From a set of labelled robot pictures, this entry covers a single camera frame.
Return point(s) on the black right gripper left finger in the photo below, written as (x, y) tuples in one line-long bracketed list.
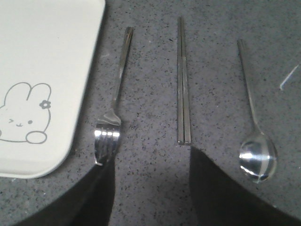
[(87, 203)]

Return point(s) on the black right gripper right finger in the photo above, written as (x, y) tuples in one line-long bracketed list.
[(221, 201)]

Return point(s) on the silver metal spoon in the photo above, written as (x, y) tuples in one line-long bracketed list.
[(257, 154)]

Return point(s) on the silver metal chopstick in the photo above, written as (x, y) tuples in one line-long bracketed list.
[(179, 85), (186, 112)]

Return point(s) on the silver metal fork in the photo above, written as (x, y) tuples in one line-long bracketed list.
[(107, 132)]

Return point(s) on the cream bunny print tray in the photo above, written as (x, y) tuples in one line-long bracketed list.
[(46, 50)]

